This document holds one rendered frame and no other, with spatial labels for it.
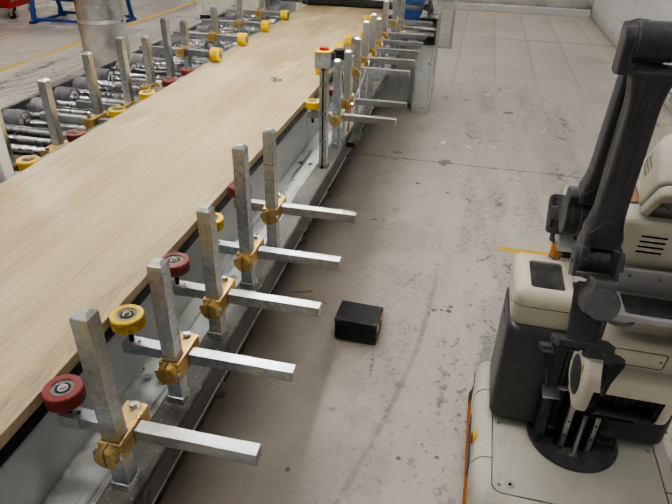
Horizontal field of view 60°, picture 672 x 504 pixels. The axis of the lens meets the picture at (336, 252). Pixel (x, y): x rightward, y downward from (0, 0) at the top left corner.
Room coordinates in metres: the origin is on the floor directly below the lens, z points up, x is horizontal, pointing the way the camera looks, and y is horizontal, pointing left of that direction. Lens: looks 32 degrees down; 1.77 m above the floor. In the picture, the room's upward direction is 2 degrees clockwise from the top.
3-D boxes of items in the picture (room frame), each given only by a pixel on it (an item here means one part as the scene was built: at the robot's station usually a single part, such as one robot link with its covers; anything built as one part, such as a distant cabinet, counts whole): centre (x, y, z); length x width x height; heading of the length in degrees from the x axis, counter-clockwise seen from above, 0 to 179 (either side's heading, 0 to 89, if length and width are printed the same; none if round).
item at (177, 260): (1.34, 0.44, 0.85); 0.08 x 0.08 x 0.11
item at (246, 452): (0.81, 0.35, 0.82); 0.43 x 0.03 x 0.04; 78
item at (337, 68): (2.74, 0.02, 0.89); 0.04 x 0.04 x 0.48; 78
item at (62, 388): (0.85, 0.55, 0.85); 0.08 x 0.08 x 0.11
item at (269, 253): (1.54, 0.20, 0.80); 0.43 x 0.03 x 0.04; 78
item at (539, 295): (1.39, -0.80, 0.59); 0.55 x 0.34 x 0.83; 77
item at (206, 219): (1.27, 0.33, 0.87); 0.04 x 0.04 x 0.48; 78
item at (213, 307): (1.30, 0.32, 0.81); 0.14 x 0.06 x 0.05; 168
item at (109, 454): (0.81, 0.43, 0.82); 0.14 x 0.06 x 0.05; 168
